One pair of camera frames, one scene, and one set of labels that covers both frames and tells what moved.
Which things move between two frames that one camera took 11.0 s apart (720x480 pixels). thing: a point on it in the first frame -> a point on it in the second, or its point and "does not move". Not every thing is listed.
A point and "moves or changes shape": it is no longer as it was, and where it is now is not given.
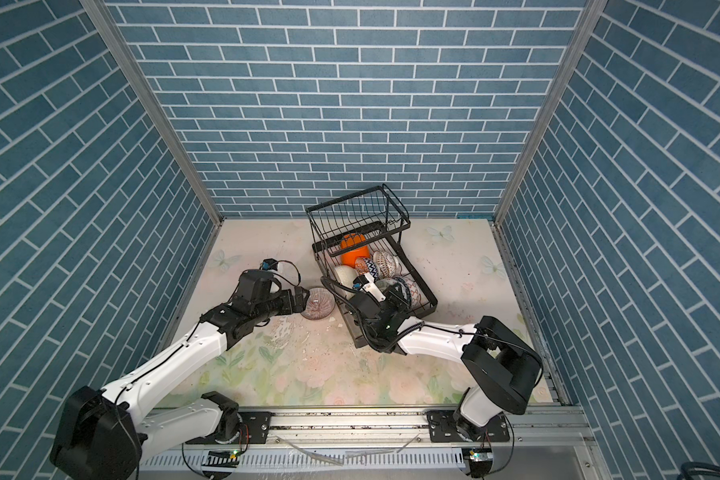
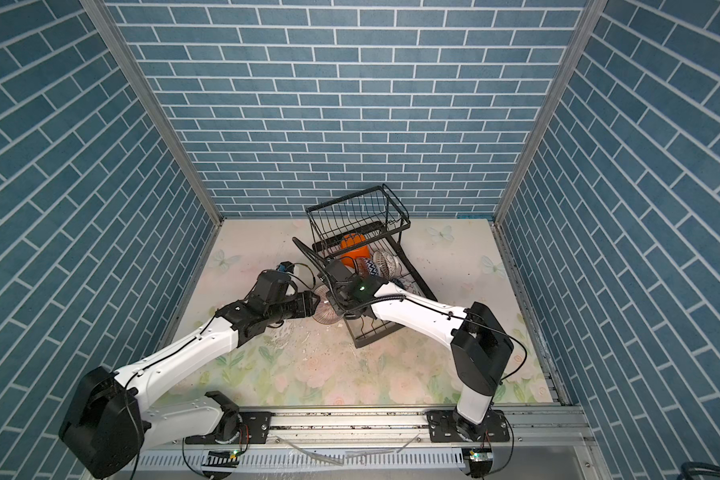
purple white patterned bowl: x=320 y=304 moves or changes shape
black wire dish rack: x=361 y=260 does not move
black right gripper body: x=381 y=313 -> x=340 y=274
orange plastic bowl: x=349 y=240 does not move
